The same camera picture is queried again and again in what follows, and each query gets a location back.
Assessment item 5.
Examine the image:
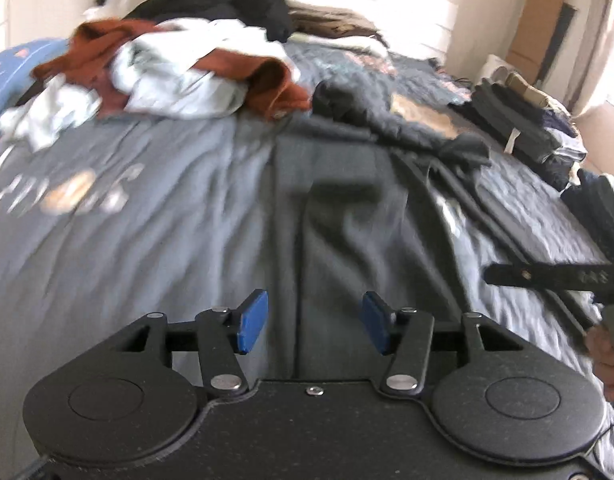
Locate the blue patterned pillow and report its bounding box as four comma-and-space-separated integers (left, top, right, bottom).
0, 37, 72, 131

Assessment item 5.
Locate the white headboard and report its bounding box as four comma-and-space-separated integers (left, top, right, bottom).
112, 0, 460, 60

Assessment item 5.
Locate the black ribbed cloth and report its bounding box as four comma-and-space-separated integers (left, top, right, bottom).
560, 169, 614, 249

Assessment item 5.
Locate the khaki folded garment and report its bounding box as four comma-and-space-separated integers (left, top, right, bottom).
492, 69, 555, 107

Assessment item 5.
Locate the beige curtain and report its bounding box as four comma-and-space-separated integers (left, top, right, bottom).
571, 0, 614, 117

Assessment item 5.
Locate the black clothes pile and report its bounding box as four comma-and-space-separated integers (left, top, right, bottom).
124, 0, 295, 43

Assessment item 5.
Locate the person's right hand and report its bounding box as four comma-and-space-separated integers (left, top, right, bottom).
586, 325, 614, 402

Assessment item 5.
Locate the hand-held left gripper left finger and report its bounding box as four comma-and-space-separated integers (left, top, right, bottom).
112, 289, 270, 398

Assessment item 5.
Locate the flat cardboard sheet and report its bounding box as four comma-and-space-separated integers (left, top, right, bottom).
507, 0, 574, 86

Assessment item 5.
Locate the navy folded garment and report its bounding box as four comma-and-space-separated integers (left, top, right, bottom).
537, 107, 585, 191

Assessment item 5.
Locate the rust brown garment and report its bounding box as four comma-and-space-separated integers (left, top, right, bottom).
32, 19, 313, 120

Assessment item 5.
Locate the light blue crumpled garment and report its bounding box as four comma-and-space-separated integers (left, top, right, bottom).
0, 17, 300, 153

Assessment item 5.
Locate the black crumpled garment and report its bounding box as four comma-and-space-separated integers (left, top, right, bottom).
312, 80, 491, 168

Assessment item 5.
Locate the dark grey garment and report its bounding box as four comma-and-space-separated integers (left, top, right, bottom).
272, 125, 475, 382

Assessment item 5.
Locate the grey quilted printed bedspread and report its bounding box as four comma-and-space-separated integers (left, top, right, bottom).
0, 40, 614, 480

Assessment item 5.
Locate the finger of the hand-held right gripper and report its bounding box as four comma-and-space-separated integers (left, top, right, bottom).
484, 262, 568, 293

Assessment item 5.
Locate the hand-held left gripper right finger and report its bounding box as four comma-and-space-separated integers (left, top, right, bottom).
362, 290, 525, 398

